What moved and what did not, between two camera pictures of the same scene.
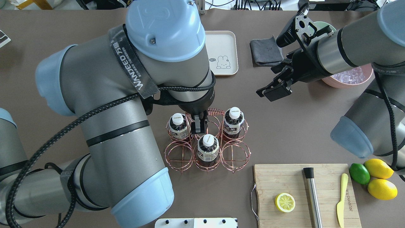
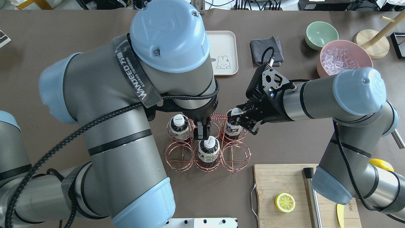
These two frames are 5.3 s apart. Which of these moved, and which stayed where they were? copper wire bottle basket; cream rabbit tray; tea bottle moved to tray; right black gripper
Moved: right black gripper
Stayed: copper wire bottle basket; cream rabbit tray; tea bottle moved to tray
